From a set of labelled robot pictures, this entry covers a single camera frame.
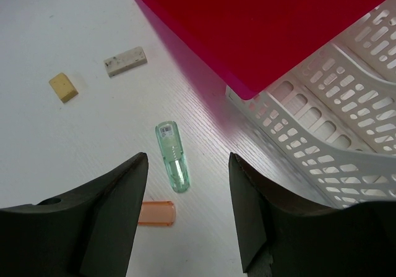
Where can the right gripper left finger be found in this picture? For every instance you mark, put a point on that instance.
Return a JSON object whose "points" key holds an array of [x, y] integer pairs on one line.
{"points": [[87, 231]]}

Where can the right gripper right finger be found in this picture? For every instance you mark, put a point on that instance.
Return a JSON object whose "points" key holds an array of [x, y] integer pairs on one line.
{"points": [[283, 234]]}

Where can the orange transparent capsule case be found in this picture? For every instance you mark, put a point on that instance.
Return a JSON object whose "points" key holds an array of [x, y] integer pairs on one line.
{"points": [[157, 213]]}

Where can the green transparent capsule case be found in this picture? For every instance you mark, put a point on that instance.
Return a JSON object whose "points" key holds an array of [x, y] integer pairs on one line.
{"points": [[172, 152]]}

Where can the red plastic folder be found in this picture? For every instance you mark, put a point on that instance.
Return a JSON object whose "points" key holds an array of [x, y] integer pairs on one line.
{"points": [[252, 43]]}

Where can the white mesh file rack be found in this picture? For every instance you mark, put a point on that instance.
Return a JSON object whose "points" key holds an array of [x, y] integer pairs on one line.
{"points": [[333, 115]]}

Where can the small tan eraser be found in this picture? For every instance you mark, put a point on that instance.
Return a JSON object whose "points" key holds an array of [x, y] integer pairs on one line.
{"points": [[63, 87]]}

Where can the white rectangular eraser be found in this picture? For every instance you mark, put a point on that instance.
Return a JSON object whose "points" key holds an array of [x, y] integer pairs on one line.
{"points": [[125, 61]]}

